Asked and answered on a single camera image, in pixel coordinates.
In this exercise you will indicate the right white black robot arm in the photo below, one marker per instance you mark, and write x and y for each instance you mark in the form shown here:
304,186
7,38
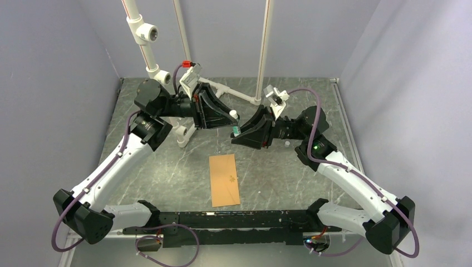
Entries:
383,219

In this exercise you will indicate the brown paper envelope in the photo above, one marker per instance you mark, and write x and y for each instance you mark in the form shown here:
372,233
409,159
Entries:
223,181

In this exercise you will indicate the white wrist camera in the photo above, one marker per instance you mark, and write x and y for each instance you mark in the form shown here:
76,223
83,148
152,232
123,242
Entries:
190,78
278,100

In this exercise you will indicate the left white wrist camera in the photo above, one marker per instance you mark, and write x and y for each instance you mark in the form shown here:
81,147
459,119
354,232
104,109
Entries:
190,78

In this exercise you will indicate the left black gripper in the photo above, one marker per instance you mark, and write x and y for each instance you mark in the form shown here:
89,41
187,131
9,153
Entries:
207,110

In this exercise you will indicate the aluminium rail frame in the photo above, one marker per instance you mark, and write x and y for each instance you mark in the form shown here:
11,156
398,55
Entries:
177,179

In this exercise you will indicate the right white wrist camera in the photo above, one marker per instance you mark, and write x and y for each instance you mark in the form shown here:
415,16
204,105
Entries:
278,100

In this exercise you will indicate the green white glue stick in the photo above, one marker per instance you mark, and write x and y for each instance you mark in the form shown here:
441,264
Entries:
236,126

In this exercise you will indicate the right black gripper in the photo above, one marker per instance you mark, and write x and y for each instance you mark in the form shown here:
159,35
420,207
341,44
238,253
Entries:
260,129

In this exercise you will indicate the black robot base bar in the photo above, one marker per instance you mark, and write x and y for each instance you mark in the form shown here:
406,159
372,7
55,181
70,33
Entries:
179,228

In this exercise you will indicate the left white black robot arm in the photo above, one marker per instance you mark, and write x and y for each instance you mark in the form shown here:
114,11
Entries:
85,208

